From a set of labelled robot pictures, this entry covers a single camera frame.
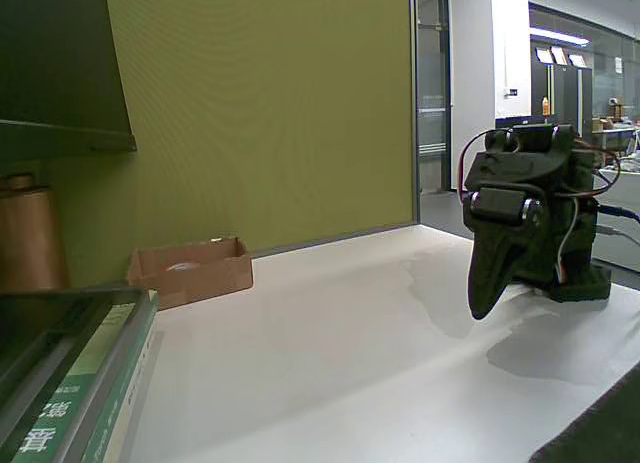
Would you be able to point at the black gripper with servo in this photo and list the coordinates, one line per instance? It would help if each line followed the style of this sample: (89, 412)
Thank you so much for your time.
(500, 206)

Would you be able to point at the red roll of tape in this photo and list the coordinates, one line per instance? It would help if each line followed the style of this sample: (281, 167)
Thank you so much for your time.
(181, 266)

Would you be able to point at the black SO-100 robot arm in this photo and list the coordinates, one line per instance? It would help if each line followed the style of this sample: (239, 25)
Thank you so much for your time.
(585, 263)

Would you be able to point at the shallow cardboard box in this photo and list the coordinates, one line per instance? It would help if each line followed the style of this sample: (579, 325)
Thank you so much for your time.
(210, 283)

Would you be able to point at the grey framed glass door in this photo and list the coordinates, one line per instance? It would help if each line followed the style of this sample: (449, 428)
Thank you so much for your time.
(430, 133)

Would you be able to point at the small orange bottle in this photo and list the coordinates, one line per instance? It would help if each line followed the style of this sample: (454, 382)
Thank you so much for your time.
(545, 106)

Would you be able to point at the distant cluttered white desk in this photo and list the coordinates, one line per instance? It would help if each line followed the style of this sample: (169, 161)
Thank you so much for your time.
(615, 133)

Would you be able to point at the black storage cabinet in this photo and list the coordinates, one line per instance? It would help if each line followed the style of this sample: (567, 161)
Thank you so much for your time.
(567, 93)

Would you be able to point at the white notice sheet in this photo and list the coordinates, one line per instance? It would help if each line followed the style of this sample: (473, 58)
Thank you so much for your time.
(618, 65)

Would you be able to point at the white ceiling light strip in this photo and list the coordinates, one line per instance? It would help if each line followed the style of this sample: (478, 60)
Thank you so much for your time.
(570, 40)

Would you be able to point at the olive green partition panel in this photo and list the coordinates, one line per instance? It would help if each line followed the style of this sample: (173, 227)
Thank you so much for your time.
(225, 183)

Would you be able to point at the green white spine book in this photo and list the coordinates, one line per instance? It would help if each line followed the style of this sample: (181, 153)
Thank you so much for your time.
(105, 433)

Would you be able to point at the green cover Chinese title book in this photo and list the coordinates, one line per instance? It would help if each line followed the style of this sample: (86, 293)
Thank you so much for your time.
(75, 378)

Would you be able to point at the copper brown cylinder bottle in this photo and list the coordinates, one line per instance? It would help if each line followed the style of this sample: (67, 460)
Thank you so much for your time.
(30, 233)

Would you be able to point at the dark green shelf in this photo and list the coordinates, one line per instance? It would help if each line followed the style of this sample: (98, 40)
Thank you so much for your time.
(50, 58)

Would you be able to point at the white wall switch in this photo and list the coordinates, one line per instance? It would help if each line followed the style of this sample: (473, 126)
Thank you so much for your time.
(510, 91)

